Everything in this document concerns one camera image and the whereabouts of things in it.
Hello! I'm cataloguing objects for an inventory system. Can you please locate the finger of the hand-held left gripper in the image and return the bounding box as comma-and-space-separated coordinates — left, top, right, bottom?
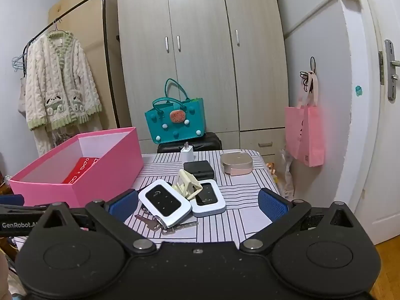
0, 204, 55, 240
0, 194, 25, 207

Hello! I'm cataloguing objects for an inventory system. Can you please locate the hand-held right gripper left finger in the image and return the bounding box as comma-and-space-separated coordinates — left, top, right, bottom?
29, 189, 157, 255

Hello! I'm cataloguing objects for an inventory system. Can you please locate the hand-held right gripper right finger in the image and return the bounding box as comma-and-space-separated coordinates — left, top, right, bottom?
239, 187, 372, 255

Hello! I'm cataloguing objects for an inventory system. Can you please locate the bunch of metal keys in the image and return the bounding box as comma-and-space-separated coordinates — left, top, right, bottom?
134, 204, 199, 236

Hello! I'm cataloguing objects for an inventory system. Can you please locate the pink cardboard box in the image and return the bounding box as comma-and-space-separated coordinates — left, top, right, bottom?
9, 127, 144, 208

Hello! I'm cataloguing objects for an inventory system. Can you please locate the white blue-edged pocket router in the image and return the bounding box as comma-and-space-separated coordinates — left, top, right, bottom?
189, 179, 226, 218

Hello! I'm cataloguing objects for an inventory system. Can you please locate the cream folding phone stand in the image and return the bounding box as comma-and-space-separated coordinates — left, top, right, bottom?
169, 169, 204, 201

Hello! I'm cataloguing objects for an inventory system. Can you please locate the white charger plug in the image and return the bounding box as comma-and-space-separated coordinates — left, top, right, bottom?
180, 142, 194, 163

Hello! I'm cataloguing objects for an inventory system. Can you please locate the black box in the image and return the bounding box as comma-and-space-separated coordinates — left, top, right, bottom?
183, 160, 216, 182

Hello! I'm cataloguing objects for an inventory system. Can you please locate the red patterned box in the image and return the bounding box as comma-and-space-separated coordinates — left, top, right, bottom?
62, 157, 100, 184

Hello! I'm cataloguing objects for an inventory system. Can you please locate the pink tote bag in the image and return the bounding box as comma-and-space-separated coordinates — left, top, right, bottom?
284, 72, 326, 167

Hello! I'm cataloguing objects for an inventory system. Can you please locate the black suitcase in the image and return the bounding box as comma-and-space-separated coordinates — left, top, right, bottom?
157, 132, 222, 154

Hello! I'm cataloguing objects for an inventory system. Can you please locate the teal felt handbag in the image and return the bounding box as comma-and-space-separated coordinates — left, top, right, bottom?
144, 79, 205, 146

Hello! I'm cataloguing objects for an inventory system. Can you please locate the beige cloth bag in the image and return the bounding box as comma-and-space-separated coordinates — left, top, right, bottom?
17, 75, 29, 117

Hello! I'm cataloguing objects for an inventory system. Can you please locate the white door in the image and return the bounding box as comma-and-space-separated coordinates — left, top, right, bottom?
359, 0, 400, 246

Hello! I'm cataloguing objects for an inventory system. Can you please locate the cream fluffy robe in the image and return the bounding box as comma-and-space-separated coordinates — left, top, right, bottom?
19, 30, 104, 157

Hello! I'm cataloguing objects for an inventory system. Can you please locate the beige wooden wardrobe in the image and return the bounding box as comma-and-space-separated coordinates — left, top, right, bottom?
116, 0, 289, 163

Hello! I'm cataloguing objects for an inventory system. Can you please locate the black clothes rack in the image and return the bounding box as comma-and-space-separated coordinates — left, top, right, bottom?
23, 0, 121, 129

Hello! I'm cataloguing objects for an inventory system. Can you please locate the metal door lock plate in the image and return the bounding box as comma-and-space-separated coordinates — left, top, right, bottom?
384, 39, 400, 102

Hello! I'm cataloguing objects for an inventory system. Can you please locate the beige wooden board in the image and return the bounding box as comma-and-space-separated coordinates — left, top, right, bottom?
48, 0, 132, 132

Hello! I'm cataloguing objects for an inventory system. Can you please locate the wire clothes hanger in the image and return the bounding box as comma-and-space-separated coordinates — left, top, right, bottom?
12, 52, 28, 73

